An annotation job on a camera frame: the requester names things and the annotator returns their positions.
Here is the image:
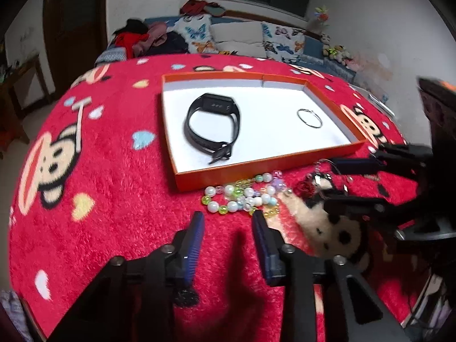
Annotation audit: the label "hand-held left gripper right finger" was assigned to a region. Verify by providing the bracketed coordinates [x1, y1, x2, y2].
[251, 210, 410, 342]

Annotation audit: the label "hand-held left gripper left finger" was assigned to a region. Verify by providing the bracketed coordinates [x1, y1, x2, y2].
[48, 211, 206, 342]

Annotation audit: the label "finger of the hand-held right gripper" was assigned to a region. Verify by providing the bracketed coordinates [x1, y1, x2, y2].
[323, 195, 428, 236]
[329, 143, 433, 179]

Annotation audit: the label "pastel bead bracelets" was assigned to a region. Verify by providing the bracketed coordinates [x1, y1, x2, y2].
[205, 173, 287, 214]

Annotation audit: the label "yellow green bead bracelet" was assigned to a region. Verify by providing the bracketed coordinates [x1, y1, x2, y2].
[201, 178, 278, 219]

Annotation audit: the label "red knot charm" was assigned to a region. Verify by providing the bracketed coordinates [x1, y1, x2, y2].
[294, 180, 317, 198]

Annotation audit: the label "silver hoop earring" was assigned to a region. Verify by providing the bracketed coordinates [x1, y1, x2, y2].
[297, 108, 323, 129]

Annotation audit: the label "orange cardboard tray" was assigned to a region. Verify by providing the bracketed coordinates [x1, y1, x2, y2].
[161, 72, 367, 192]

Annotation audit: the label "red monkey print blanket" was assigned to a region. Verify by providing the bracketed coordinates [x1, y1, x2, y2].
[7, 53, 421, 342]

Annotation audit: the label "group of plush toys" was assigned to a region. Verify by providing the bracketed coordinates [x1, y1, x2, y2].
[320, 33, 354, 65]

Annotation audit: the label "blue sofa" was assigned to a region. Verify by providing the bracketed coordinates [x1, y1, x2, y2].
[94, 14, 357, 82]

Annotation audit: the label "black fitness band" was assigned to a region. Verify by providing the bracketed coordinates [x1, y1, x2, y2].
[185, 93, 242, 164]

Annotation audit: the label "butterfly print pillow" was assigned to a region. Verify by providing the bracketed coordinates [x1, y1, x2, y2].
[174, 14, 218, 55]
[262, 21, 306, 63]

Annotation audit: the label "colourful flower toy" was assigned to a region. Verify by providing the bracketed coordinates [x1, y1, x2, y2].
[313, 5, 331, 26]

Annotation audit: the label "pile of dark clothes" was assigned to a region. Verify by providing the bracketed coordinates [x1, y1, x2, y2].
[112, 19, 188, 58]

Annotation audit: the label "clothes on windowsill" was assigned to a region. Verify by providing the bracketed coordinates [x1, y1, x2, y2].
[179, 0, 226, 17]

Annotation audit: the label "wooden side table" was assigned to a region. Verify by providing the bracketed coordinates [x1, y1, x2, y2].
[0, 53, 51, 145]

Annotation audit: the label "brown wooden door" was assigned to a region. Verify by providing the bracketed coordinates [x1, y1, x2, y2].
[43, 0, 108, 95]

